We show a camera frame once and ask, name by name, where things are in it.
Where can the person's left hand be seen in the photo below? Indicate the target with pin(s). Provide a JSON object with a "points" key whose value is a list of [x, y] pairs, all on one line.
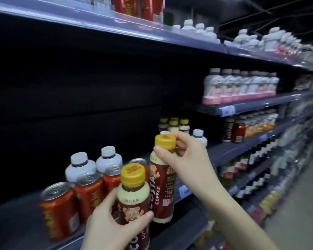
{"points": [[104, 231]]}

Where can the person's right hand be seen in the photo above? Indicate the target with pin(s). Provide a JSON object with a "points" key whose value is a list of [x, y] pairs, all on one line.
{"points": [[193, 164]]}

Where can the person's left thumb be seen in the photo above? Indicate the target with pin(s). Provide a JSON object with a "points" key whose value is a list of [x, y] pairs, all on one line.
{"points": [[138, 221]]}

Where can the person's right thumb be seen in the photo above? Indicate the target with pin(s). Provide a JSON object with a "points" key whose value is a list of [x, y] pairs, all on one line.
{"points": [[165, 156]]}

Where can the brown coffee bottle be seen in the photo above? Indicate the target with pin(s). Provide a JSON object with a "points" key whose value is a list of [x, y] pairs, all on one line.
{"points": [[161, 184], [133, 197]]}

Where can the person's right forearm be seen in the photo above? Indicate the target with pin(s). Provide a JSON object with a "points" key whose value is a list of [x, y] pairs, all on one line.
{"points": [[234, 218]]}

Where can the red drink can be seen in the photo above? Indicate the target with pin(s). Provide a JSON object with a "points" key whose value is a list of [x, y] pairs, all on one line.
{"points": [[58, 213], [90, 195], [111, 179], [139, 162]]}

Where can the small coffee bottle, yellow cap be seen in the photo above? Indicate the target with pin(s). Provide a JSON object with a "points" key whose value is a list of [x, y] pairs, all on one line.
{"points": [[173, 125], [174, 118], [184, 125], [163, 124]]}

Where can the white bottle, grey cap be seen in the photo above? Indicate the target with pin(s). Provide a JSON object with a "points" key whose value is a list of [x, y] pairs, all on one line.
{"points": [[79, 169], [199, 136], [108, 160]]}

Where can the blue shelf price tag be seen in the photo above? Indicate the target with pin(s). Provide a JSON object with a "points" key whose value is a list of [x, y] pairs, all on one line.
{"points": [[227, 111], [184, 192]]}

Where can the dark drink can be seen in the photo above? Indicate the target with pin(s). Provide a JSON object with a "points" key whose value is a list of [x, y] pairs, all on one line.
{"points": [[227, 130]]}

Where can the red soda can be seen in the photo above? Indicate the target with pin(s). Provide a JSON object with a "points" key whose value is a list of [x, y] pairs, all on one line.
{"points": [[239, 132]]}

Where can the row of dark drink bottles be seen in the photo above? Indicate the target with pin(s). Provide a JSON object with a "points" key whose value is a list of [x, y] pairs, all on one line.
{"points": [[247, 161]]}

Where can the row of pink-label white bottles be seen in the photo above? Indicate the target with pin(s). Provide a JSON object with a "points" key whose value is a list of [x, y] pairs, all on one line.
{"points": [[237, 87]]}

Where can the row of orange drink bottles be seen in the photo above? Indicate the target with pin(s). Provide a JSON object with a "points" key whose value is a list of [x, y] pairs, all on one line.
{"points": [[260, 123]]}

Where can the row of yellow drink bottles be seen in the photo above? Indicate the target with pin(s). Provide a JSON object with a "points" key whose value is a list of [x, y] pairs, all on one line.
{"points": [[270, 201]]}

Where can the white milk bottle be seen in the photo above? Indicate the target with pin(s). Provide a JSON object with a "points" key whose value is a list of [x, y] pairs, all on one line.
{"points": [[188, 25], [176, 28], [199, 28], [210, 32]]}

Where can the tall red drink pack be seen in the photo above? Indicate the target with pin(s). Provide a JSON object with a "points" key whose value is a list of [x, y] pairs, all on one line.
{"points": [[151, 7], [125, 6]]}

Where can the group of white milk bottles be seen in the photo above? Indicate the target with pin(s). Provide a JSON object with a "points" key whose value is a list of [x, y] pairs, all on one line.
{"points": [[272, 40]]}

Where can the dark metal shelving unit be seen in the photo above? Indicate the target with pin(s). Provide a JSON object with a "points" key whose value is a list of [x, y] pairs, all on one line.
{"points": [[67, 18]]}

